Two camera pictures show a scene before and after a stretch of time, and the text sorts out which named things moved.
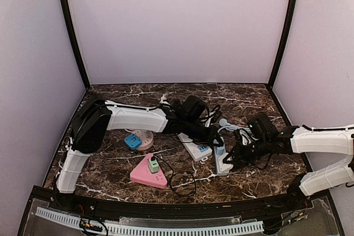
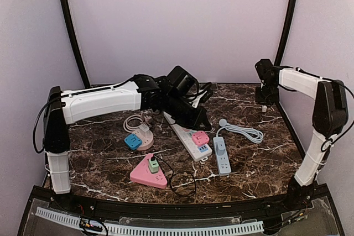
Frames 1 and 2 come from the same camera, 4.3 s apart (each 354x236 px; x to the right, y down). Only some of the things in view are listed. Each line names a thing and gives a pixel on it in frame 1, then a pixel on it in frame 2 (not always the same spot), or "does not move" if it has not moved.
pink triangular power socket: (142, 174) does not move
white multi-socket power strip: (197, 152) does not move
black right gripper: (238, 147) to (261, 100)
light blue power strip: (223, 168) does not move
